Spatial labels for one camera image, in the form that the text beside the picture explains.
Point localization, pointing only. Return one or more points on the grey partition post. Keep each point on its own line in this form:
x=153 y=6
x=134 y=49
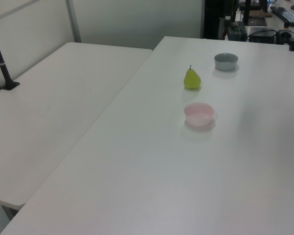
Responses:
x=73 y=22

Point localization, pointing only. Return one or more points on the black green electronic device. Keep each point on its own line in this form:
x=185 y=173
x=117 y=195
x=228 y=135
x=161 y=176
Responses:
x=237 y=30

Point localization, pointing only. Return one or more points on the black computer keyboard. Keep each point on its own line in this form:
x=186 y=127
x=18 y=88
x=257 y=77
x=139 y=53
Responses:
x=286 y=15

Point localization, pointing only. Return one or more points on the pink plastic bowl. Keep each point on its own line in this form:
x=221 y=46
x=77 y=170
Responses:
x=199 y=115

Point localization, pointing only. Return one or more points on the black equipment rack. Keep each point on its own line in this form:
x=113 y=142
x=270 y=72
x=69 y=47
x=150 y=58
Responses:
x=213 y=19

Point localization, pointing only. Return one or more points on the green yellow pear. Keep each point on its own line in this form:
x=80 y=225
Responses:
x=192 y=79

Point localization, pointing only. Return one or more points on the black camera pole with base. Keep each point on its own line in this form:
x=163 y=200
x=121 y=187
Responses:
x=3 y=71

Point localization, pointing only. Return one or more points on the black monitor stand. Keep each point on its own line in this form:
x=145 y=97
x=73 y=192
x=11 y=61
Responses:
x=256 y=21

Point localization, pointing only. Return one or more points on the black control box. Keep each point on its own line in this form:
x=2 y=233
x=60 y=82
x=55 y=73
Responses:
x=262 y=35

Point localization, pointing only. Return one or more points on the white side table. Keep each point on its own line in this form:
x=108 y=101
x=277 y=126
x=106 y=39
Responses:
x=51 y=110

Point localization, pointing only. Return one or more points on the grey plastic bowl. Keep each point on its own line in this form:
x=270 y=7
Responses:
x=226 y=62

